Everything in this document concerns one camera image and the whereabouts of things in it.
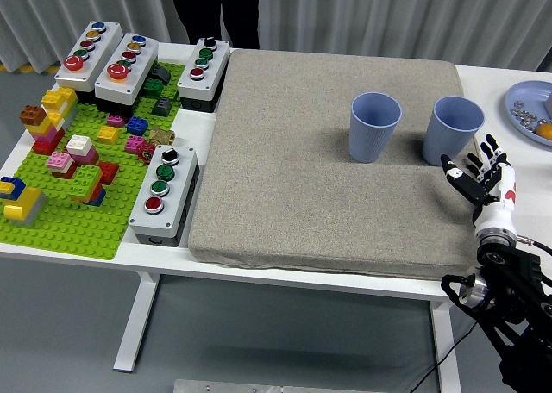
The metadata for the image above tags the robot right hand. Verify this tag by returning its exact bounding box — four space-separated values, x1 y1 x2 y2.
440 133 518 235

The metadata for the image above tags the blue ribbed plastic cup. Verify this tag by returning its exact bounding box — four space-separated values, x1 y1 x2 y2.
349 91 404 165
421 96 486 167

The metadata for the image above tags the blue plate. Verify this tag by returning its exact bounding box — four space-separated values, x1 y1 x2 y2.
504 79 552 147

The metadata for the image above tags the white table leg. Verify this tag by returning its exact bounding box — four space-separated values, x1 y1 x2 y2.
113 271 161 373
429 300 462 393

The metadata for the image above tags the grey-brown fabric mat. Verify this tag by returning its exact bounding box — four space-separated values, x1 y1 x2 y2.
188 48 501 282

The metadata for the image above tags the four-button white control box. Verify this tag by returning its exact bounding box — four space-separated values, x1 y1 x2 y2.
128 144 202 248
177 37 231 113

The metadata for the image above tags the grey metal plate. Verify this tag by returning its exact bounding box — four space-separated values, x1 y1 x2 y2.
172 378 380 393

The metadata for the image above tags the person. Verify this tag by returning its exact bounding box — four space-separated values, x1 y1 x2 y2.
167 0 260 50

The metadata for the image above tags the dark grey sloped brick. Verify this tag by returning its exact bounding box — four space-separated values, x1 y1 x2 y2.
151 65 173 85

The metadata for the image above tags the dark green toy brick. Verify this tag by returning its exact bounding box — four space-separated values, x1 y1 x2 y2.
142 78 165 99

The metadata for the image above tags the blue toy brick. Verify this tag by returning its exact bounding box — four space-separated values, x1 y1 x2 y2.
126 115 150 136

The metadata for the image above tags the five-button white control box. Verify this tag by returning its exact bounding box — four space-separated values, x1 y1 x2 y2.
94 32 160 114
53 20 125 105

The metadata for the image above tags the red toy brick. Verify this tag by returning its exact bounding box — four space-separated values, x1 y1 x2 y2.
97 161 121 186

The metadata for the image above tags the yellow toy brick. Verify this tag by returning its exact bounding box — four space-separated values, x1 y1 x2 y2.
96 125 121 146

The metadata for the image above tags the green orange blue brick stack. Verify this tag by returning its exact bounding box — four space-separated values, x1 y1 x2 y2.
65 164 107 208

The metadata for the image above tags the green toy brick baseplate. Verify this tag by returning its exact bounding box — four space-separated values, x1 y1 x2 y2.
0 60 187 262

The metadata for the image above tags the pink white red brick stack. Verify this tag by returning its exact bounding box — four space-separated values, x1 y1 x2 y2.
46 151 78 180

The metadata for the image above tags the yellow white brick stack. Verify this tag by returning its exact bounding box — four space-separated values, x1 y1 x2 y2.
41 86 80 131

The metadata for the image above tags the brown yellow pink brick stack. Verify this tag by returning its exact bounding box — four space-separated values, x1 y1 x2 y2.
18 104 66 156

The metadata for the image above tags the blue yellow grey brick stack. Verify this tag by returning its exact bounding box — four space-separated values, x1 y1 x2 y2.
0 176 47 228

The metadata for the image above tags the white pleated curtain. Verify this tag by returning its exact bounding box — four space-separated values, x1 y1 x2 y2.
0 0 552 74

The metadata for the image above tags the yellow black floor tape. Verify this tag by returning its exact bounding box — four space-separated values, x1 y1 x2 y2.
0 63 61 73

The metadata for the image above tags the black floor cable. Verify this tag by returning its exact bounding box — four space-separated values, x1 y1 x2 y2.
407 317 480 393

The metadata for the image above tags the brass valve red handle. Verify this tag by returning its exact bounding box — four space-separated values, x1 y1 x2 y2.
136 126 177 165

